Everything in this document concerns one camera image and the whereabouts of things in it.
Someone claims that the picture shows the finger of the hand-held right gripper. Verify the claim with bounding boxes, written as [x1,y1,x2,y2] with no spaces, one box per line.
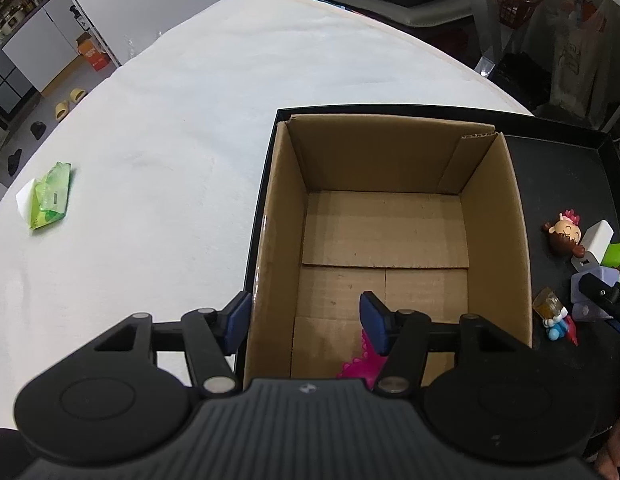
[578,275,620,335]

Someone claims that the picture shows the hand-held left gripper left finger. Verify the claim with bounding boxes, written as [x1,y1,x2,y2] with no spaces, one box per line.
[92,290,253,395]

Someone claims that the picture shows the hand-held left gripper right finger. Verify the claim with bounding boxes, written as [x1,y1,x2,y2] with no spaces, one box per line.
[359,291,533,395]

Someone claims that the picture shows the purple box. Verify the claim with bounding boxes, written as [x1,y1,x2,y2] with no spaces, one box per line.
[570,266,620,322]

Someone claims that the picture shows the pink toy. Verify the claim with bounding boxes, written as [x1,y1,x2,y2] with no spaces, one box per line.
[337,330,391,393]

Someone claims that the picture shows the blue figurine with bottle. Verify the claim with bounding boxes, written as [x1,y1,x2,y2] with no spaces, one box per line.
[532,287,580,345]

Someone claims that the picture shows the white charger adapter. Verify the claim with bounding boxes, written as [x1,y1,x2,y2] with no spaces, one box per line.
[571,220,614,271]

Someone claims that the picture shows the brown cardboard box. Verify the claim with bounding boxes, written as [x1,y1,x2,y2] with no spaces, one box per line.
[242,114,534,392]

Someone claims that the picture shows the black tray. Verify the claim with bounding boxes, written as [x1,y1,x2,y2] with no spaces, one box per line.
[242,104,620,411]

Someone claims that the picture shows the person's right hand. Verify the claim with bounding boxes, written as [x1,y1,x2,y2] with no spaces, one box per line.
[595,402,620,480]

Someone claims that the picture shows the cartoon doll figure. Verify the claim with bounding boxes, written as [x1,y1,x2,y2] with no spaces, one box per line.
[542,210,587,258]

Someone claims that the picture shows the green tissue packet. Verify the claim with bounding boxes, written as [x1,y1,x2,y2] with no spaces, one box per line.
[16,161,72,231]

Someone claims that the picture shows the white tote bag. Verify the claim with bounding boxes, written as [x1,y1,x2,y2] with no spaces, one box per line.
[547,0,618,126]

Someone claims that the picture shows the orange cardboard box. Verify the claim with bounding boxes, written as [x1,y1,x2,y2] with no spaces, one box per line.
[75,31,112,72]

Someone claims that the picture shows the white table leg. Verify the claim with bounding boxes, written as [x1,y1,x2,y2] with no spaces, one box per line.
[465,0,506,78]

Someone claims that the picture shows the white cabinet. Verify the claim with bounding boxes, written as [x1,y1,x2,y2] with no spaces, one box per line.
[2,0,121,93]

